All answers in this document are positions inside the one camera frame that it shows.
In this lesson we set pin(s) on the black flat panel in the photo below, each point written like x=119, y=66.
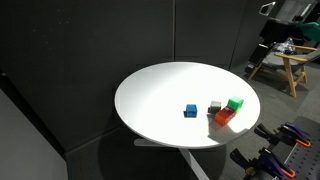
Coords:
x=260, y=55

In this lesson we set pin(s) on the blue block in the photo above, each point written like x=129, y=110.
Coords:
x=191, y=110

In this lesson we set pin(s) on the orange block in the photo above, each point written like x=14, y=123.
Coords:
x=222, y=117

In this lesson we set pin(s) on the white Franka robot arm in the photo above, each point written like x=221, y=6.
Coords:
x=293, y=8

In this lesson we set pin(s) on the wooden armchair grey cushion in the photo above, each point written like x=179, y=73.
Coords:
x=290, y=61

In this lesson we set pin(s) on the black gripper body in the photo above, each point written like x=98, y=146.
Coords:
x=280, y=31

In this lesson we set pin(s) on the purple orange spring clamp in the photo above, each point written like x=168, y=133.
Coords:
x=273, y=163
x=296, y=133

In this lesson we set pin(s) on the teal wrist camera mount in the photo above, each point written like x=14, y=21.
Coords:
x=311, y=31

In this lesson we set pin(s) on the dark green block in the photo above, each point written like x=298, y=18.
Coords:
x=235, y=102

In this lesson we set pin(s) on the magenta block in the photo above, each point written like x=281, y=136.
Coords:
x=229, y=110

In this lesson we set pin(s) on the grey block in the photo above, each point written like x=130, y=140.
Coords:
x=215, y=106

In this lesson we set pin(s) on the crinkled silver plastic bag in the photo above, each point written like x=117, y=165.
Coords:
x=284, y=46

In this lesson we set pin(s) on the white table base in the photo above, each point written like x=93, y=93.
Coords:
x=193, y=161

